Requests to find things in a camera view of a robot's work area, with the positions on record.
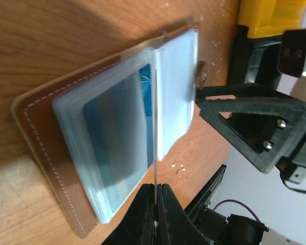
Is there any black VIP credit card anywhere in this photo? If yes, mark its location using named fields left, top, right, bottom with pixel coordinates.
left=153, top=69, right=158, bottom=234

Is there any black bin right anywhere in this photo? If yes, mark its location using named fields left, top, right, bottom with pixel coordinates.
left=227, top=25, right=282, bottom=90

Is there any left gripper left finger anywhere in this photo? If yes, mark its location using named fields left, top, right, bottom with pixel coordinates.
left=103, top=184, right=155, bottom=244

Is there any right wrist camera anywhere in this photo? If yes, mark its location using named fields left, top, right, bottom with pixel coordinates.
left=277, top=28, right=306, bottom=78

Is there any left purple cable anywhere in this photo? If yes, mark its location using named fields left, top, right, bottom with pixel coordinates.
left=213, top=199, right=261, bottom=223

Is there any brown leather card holder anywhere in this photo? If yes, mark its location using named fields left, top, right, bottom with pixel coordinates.
left=12, top=22, right=200, bottom=238

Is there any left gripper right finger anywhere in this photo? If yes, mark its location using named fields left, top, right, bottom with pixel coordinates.
left=156, top=184, right=208, bottom=244

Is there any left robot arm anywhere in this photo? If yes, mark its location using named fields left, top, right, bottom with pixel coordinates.
left=103, top=184, right=297, bottom=244

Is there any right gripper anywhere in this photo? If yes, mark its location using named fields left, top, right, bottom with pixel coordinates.
left=196, top=84, right=306, bottom=184

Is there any yellow bin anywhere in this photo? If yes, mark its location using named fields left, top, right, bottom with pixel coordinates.
left=237, top=0, right=306, bottom=39

